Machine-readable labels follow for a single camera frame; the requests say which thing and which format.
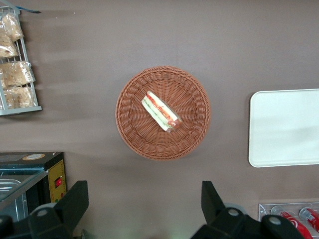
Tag brown round wicker basket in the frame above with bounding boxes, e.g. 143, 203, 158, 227
115, 65, 212, 161

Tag wrapped triangle sandwich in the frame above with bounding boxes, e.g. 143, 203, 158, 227
141, 90, 183, 133

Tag red cola bottle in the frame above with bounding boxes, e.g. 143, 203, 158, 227
271, 205, 313, 239
298, 207, 319, 226

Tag black toaster machine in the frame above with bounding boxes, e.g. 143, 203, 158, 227
0, 151, 68, 223

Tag clear bag of snacks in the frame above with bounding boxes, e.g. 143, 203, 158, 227
0, 31, 21, 59
2, 85, 36, 110
0, 60, 36, 90
0, 13, 24, 42

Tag clear acrylic bottle rack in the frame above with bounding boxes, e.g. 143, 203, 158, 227
258, 202, 319, 239

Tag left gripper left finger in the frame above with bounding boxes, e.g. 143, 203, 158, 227
28, 180, 90, 239

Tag cream plastic tray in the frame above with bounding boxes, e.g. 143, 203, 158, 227
248, 88, 319, 168

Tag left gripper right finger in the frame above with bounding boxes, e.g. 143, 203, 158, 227
191, 180, 263, 239

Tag tray of wrapped snacks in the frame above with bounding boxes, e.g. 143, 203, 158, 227
0, 5, 43, 117

